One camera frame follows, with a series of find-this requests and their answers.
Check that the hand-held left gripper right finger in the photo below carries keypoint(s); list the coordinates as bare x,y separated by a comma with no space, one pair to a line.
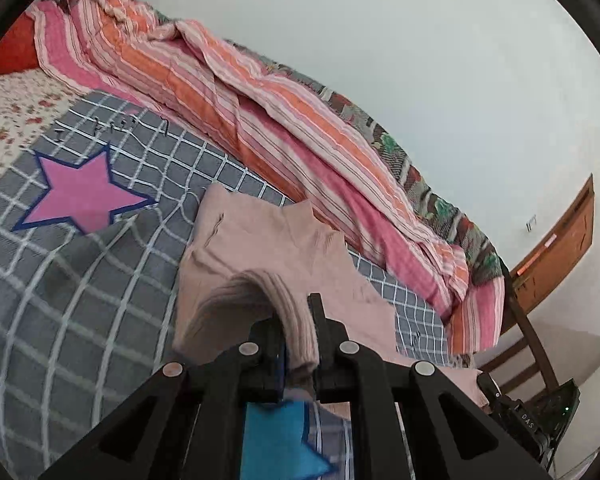
326,360

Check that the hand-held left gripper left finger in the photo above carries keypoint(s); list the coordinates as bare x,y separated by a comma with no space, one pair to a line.
279,360

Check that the pink knit sweater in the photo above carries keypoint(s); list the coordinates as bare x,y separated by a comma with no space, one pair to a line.
240,250

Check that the wooden bed footboard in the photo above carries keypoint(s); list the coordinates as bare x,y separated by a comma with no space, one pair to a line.
525,325

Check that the wooden door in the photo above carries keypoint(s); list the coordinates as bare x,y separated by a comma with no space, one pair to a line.
565,250

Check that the grey checked blanket with stars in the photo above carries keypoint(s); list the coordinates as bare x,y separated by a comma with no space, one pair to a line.
80,310

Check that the floral patchwork quilt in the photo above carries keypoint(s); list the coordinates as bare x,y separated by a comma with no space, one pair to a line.
390,150

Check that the pink orange striped quilt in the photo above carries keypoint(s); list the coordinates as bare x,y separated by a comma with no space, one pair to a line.
280,125

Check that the floral bed sheet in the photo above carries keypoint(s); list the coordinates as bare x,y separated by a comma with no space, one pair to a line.
10,110

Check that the red pillow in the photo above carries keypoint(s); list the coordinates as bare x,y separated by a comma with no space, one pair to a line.
10,50

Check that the white wall switch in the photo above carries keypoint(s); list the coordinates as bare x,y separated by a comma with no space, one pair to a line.
531,223

